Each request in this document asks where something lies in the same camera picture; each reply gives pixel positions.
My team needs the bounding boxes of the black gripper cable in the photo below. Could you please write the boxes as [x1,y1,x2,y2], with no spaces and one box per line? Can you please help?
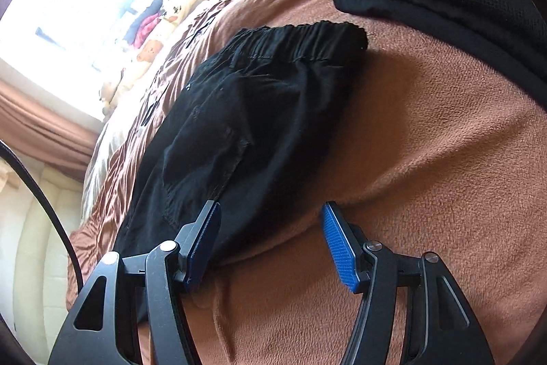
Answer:
[0,139,86,291]

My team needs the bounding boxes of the brown bear plush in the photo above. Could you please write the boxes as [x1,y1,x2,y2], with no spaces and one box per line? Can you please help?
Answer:
[134,38,165,64]

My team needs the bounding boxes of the brown fleece blanket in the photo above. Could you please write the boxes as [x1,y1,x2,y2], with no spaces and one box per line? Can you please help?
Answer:
[66,0,547,365]

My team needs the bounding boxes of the black pants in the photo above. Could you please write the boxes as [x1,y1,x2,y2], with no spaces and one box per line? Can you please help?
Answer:
[115,19,369,306]

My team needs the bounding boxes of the cream plush toy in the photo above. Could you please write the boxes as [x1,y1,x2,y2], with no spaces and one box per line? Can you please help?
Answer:
[98,66,137,113]

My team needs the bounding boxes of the cream bed sheet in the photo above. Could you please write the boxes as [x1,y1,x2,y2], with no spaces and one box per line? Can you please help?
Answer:
[80,0,214,220]

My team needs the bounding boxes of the white padded headboard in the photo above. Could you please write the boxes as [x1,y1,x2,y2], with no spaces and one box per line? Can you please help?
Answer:
[0,164,90,349]

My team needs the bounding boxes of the red cloth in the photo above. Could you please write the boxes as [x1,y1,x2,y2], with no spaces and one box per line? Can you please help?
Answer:
[134,14,161,47]

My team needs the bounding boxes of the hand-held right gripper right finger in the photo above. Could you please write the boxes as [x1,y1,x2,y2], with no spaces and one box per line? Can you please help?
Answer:
[320,200,496,365]

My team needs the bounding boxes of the brown curtain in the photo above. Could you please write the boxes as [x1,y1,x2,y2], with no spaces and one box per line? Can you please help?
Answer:
[0,80,105,180]

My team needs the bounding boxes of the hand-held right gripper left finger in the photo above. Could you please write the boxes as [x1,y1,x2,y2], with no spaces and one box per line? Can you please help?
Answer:
[47,199,223,365]

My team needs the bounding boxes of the white plush toy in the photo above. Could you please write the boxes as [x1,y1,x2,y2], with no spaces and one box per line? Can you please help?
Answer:
[160,0,197,24]

